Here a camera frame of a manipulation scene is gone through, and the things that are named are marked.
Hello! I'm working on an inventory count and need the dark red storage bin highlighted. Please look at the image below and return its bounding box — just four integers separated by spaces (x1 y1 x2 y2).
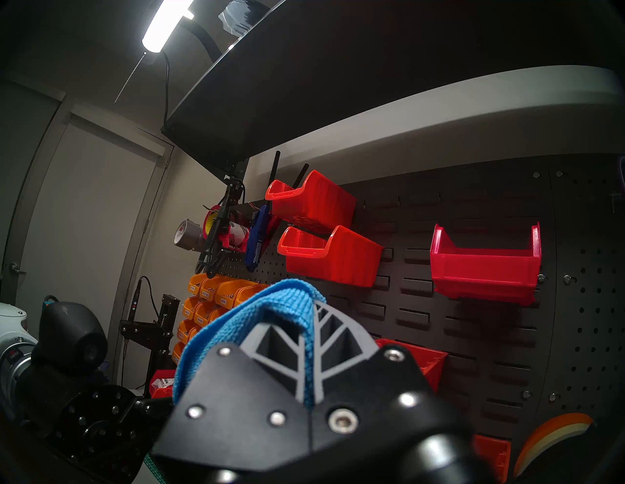
430 222 542 307

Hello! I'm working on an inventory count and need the grey duct tape roll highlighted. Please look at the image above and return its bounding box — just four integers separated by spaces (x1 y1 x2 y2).
173 219 206 252

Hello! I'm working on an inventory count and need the white tube lamp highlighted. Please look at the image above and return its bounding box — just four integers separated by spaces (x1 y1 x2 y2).
141 0 196 54

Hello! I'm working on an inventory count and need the crumpled clear plastic film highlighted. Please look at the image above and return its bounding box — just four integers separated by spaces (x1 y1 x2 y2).
218 0 268 38

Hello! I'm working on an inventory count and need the blue handled tool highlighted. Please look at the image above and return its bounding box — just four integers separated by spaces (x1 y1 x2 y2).
244 204 272 273

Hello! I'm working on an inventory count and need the orange tape roll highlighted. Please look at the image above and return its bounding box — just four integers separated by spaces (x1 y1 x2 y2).
513 412 595 478

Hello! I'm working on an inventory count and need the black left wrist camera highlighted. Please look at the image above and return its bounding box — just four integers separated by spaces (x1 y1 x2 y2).
30 294 109 377

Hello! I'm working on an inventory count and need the beige tape roll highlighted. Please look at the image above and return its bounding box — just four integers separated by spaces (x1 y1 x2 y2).
520 423 594 476

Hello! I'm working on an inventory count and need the black hand tool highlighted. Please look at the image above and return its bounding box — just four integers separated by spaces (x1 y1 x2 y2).
194 178 246 280

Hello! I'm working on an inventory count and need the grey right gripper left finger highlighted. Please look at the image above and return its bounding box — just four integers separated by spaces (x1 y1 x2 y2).
149 320 314 470

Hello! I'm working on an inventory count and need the grey door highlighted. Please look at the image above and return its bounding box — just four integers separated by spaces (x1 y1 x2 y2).
0 73 174 387

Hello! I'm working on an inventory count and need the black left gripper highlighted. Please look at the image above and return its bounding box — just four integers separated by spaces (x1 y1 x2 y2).
20 363 174 484

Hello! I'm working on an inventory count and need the black metal stand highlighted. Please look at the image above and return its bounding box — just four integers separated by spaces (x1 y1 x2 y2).
119 293 181 397

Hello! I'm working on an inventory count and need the blue microfiber shop towel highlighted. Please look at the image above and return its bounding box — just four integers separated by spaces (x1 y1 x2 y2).
172 278 327 408

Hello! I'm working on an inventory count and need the dark pegboard wall panel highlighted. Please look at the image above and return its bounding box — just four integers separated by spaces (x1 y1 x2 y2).
190 154 625 484

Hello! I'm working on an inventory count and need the red yellow tape roll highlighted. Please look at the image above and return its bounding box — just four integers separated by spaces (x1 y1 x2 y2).
203 205 223 241

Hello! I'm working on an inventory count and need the black lamp cable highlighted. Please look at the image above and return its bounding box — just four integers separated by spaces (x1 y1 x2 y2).
160 51 172 133

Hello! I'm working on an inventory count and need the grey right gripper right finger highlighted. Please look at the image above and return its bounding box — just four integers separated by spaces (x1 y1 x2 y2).
312 300 472 454

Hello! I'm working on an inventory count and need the orange bin labelled M3X8 BAD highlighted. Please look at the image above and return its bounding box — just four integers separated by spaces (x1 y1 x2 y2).
199 276 229 302

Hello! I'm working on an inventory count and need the thin lamp pull chain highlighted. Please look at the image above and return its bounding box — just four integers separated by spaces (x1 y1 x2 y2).
113 51 147 105

